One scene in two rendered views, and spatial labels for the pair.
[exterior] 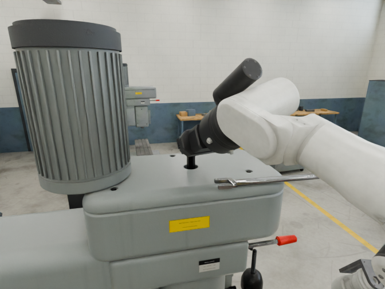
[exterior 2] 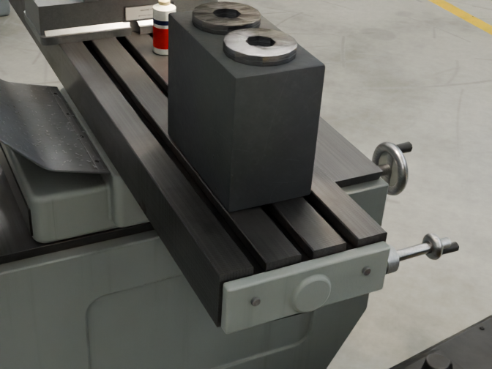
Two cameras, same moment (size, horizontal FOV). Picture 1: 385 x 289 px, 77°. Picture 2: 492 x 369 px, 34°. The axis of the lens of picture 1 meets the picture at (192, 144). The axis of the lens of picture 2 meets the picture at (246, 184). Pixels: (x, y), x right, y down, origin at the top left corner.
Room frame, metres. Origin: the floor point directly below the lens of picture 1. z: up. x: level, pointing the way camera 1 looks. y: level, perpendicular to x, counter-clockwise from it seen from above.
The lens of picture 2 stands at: (-0.64, 0.17, 1.51)
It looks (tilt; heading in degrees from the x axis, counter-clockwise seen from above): 32 degrees down; 345
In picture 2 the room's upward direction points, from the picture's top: 4 degrees clockwise
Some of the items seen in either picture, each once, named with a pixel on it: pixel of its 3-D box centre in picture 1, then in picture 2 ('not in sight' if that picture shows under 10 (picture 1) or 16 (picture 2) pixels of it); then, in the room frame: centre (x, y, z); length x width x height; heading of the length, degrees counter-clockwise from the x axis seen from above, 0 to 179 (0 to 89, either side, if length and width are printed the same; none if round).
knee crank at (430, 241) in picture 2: not in sight; (416, 250); (0.56, -0.54, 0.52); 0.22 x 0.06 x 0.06; 102
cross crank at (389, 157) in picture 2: not in sight; (375, 171); (0.69, -0.48, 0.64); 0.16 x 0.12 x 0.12; 102
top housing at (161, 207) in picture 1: (185, 194); not in sight; (0.58, 0.02, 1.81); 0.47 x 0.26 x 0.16; 102
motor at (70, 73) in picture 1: (79, 108); not in sight; (0.53, 0.25, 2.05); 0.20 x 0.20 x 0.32
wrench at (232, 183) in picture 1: (268, 179); not in sight; (0.50, -0.17, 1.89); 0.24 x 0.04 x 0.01; 100
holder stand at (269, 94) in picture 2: not in sight; (239, 98); (0.28, -0.07, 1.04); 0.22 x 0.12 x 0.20; 12
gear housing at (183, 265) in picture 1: (176, 236); not in sight; (0.58, 0.05, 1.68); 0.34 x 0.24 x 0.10; 102
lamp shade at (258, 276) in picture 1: (252, 278); not in sight; (0.64, -0.20, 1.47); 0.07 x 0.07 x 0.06
